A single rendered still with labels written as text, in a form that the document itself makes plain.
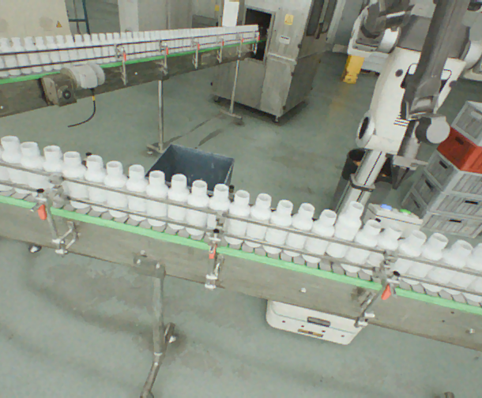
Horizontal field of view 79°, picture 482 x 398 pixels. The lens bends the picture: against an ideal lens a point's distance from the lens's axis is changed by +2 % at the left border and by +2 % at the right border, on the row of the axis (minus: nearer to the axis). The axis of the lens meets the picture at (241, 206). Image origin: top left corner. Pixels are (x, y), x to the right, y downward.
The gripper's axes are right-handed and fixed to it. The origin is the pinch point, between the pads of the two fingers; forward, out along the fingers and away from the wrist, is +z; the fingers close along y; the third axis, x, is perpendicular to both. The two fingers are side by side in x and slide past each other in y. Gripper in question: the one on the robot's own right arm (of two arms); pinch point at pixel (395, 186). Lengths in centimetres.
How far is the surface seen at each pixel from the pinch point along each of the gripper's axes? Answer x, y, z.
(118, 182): -19, -78, 12
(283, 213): -19.4, -33.6, 10.4
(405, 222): -3.9, 5.0, 9.4
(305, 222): -18.3, -27.2, 11.8
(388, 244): -18.5, -5.0, 12.6
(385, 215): -4.1, -1.4, 8.8
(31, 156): -19, -102, 10
